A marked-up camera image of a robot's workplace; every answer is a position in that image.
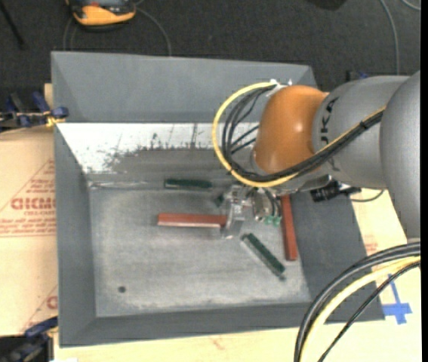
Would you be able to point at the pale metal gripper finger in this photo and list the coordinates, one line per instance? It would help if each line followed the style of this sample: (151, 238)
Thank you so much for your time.
(232, 227)
(225, 199)

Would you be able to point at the dark green flat block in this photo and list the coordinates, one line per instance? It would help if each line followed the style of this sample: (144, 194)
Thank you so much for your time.
(264, 254)
(188, 183)

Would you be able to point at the red-brown flat block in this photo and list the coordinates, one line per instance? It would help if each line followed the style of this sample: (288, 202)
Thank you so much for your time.
(289, 232)
(187, 219)

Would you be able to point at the grey metal bin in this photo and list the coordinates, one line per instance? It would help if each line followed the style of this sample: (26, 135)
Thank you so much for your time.
(183, 262)

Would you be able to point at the brown cardboard board, red print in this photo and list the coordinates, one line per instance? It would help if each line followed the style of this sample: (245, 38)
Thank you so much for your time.
(17, 240)

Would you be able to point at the black cylinder on white bracket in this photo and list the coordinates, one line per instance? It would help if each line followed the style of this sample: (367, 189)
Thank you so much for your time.
(325, 193)

